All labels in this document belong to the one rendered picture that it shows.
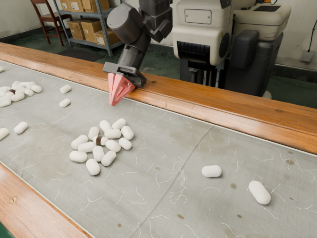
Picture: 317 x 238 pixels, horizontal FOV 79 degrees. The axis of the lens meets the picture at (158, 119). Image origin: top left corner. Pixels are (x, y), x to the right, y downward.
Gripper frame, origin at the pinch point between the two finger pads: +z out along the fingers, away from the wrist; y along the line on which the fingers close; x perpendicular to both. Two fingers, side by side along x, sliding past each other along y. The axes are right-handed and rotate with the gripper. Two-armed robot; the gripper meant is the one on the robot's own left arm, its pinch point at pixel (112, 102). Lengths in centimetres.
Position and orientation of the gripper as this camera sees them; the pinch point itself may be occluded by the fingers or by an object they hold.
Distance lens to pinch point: 50.9
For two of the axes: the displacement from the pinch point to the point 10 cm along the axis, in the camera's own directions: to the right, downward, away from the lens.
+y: 8.5, 2.9, -4.5
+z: -3.7, 9.3, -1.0
